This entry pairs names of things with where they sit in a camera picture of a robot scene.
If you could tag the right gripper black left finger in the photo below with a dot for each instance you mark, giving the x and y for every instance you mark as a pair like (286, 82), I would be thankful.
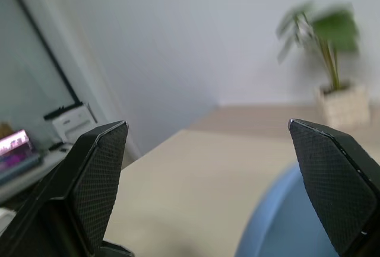
(74, 197)

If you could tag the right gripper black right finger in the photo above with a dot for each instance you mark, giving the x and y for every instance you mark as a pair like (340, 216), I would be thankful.
(338, 185)

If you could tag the grey side shelf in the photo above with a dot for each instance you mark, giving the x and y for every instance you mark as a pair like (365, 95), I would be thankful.
(29, 177)

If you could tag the white box device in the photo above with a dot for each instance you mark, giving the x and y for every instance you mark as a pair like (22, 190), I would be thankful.
(74, 122)

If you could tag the blue plate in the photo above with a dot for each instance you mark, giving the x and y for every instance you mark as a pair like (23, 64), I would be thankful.
(273, 224)

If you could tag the pink printed box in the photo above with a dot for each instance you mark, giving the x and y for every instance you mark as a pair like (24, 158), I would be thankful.
(15, 148)

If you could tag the white bubble plant pot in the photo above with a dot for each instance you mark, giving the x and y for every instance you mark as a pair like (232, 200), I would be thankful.
(344, 105)

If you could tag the black framed glass panel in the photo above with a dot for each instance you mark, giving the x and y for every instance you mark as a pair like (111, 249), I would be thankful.
(26, 61)

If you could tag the green leafy plant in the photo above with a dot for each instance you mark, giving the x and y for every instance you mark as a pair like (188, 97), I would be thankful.
(335, 28)

